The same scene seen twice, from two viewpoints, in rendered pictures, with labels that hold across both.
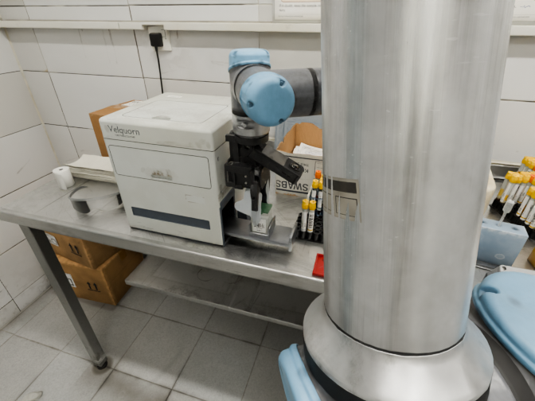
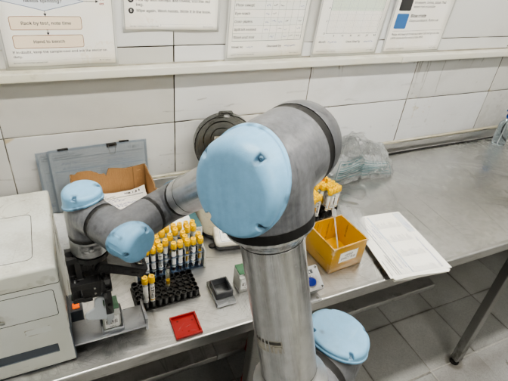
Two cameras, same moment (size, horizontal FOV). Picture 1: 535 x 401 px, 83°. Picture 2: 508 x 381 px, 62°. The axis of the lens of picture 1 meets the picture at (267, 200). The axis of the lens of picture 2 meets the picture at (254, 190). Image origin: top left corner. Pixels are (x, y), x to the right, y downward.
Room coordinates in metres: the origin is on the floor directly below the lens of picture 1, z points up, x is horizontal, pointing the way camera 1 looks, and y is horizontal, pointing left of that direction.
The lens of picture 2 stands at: (-0.09, 0.25, 1.79)
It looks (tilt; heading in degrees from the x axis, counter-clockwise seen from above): 34 degrees down; 315
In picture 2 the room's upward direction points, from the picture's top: 7 degrees clockwise
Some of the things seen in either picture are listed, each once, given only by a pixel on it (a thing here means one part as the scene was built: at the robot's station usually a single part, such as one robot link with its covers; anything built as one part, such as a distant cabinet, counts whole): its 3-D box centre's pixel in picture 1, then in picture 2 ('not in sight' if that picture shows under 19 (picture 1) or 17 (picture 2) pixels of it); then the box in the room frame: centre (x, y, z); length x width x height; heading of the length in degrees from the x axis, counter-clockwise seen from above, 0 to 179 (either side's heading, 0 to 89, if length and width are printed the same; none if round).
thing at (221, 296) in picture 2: not in sight; (221, 289); (0.54, -0.28, 0.89); 0.09 x 0.05 x 0.04; 164
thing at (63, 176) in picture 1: (64, 177); not in sight; (0.89, 0.68, 0.90); 0.06 x 0.06 x 0.06; 73
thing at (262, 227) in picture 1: (262, 219); (110, 314); (0.59, 0.01, 0.95); 0.05 x 0.04 x 0.06; 163
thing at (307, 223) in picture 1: (329, 216); (165, 278); (0.63, -0.16, 0.93); 0.17 x 0.09 x 0.11; 73
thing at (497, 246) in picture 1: (490, 243); not in sight; (0.53, -0.51, 0.92); 0.10 x 0.07 x 0.10; 65
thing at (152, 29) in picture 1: (159, 38); not in sight; (1.33, 0.42, 1.29); 0.09 x 0.01 x 0.09; 73
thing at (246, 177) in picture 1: (248, 159); (90, 270); (0.60, 0.04, 1.10); 0.09 x 0.08 x 0.12; 73
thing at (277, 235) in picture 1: (253, 227); (102, 323); (0.60, 0.03, 0.92); 0.21 x 0.07 x 0.05; 73
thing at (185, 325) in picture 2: (329, 266); (185, 325); (0.50, -0.14, 0.88); 0.07 x 0.07 x 0.01; 73
